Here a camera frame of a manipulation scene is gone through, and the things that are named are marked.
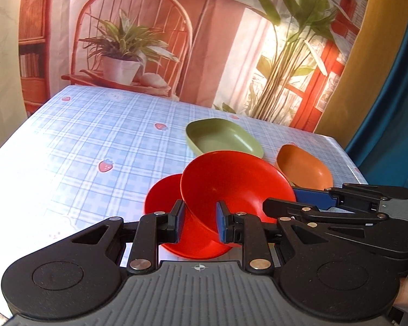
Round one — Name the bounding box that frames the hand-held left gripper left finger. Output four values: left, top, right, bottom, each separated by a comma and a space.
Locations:
70, 200, 186, 275

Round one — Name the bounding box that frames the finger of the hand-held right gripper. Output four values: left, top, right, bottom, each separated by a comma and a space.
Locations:
262, 197, 408, 263
293, 183, 408, 212

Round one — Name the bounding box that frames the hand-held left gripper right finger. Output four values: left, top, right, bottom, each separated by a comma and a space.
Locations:
216, 200, 315, 275

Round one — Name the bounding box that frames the orange bowl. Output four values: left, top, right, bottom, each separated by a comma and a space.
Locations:
276, 144, 334, 191

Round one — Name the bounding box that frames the green rectangular plate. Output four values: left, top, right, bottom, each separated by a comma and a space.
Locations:
185, 118, 265, 159

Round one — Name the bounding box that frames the blue curtain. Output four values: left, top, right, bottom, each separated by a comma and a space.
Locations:
344, 0, 408, 188

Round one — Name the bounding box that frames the blue checked strawberry tablecloth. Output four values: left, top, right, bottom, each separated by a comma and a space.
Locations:
0, 85, 368, 279

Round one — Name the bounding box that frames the yellow curtain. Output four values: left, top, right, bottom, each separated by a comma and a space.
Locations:
313, 0, 408, 140

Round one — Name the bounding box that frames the printed backdrop cloth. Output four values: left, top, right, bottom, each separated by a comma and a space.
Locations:
18, 0, 376, 133

